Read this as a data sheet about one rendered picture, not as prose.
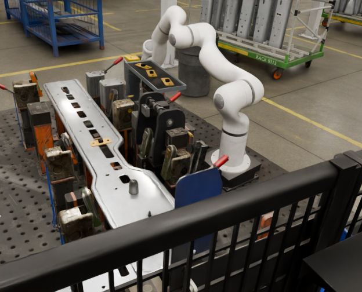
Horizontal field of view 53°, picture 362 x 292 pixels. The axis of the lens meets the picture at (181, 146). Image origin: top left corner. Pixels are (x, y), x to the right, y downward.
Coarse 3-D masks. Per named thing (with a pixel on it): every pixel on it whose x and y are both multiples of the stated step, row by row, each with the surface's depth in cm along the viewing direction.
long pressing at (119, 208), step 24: (48, 96) 180; (72, 120) 159; (96, 120) 161; (120, 144) 144; (96, 168) 130; (96, 192) 119; (120, 192) 119; (144, 192) 120; (168, 192) 120; (120, 216) 109; (144, 216) 110; (144, 264) 95
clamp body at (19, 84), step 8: (24, 80) 179; (16, 88) 173; (24, 88) 175; (32, 88) 177; (16, 96) 175; (24, 96) 177; (32, 96) 179; (16, 104) 180; (24, 104) 179; (24, 112) 182; (24, 120) 185; (24, 128) 185; (24, 136) 187; (32, 136) 189; (24, 144) 194; (32, 144) 191
